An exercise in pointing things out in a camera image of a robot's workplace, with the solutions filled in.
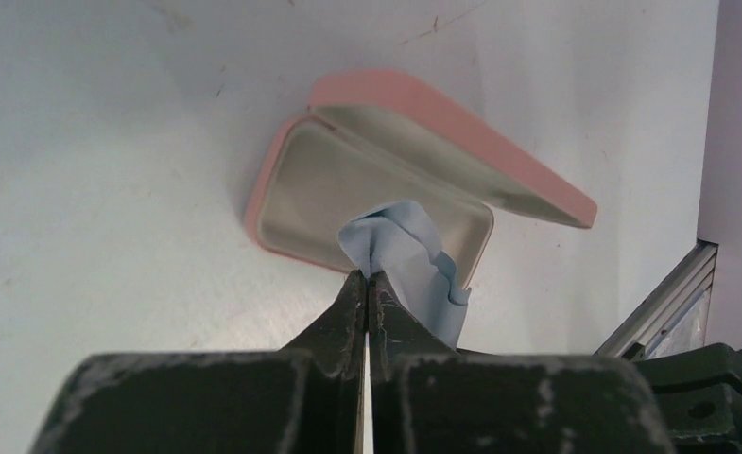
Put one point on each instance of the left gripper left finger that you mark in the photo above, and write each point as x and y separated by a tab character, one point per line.
306	397

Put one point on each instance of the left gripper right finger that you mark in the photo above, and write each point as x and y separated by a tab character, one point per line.
429	398

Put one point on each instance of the light blue cleaning cloth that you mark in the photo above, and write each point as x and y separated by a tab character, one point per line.
400	240

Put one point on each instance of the pink glasses case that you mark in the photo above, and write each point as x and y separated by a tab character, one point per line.
370	137

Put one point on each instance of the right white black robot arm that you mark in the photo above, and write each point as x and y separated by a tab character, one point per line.
699	393

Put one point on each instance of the aluminium frame rails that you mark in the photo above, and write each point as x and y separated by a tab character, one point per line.
673	318

